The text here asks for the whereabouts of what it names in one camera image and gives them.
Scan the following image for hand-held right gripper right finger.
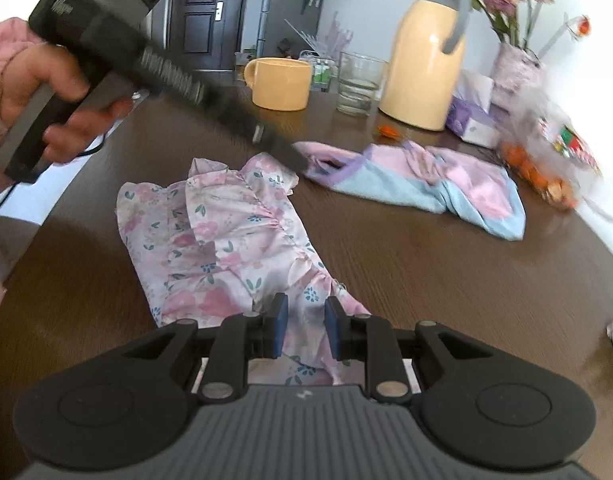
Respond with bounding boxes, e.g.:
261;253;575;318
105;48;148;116
325;296;492;405

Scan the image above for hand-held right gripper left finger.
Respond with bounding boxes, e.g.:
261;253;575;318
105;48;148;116
122;292;290;406

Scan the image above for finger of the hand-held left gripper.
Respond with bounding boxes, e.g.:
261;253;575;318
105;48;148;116
140;46;313;178

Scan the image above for pink floral dress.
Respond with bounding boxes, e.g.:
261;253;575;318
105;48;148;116
116;152;372;386

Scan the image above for person's left forearm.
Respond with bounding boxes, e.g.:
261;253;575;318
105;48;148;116
0;16;50;201

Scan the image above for person's left hand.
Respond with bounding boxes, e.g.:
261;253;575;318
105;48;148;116
0;42;136;167

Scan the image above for yellow mug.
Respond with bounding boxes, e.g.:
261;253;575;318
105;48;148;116
244;57;312;111

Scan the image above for dark wooden door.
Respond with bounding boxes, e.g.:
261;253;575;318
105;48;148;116
169;0;252;73

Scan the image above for small green packets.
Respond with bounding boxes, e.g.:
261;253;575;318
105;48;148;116
309;57;334;93

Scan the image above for grey refrigerator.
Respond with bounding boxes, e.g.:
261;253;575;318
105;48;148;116
256;0;332;61

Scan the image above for dried pale purple plant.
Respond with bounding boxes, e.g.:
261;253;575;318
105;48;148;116
286;15;355;61

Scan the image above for clear drinking glass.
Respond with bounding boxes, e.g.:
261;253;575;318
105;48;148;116
336;51;389;118

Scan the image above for pink and blue garment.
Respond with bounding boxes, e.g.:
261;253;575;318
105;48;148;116
294;140;527;241

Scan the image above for yellow thermos jug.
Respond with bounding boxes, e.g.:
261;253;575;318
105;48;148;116
379;0;472;132

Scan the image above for purple tissue box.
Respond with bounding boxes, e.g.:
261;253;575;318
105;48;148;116
446;70;507;148

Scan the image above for clear plastic snack bag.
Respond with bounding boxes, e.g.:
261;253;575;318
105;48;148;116
501;95;613;221

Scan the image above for pale purple vase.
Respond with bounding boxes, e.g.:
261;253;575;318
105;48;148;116
491;42;544;111

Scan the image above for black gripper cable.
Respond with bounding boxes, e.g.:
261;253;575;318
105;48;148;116
0;130;108;217

